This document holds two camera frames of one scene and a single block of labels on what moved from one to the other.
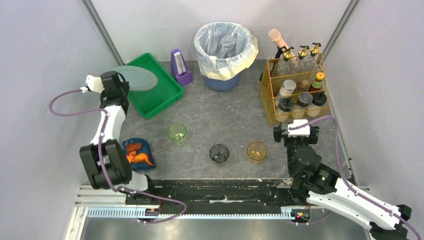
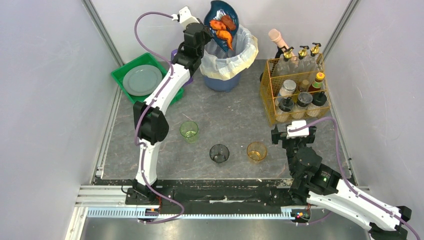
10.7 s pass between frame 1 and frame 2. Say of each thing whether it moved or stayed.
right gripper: stayed
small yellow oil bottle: stayed
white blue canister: stayed
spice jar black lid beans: stayed
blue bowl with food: moved
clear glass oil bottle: stayed
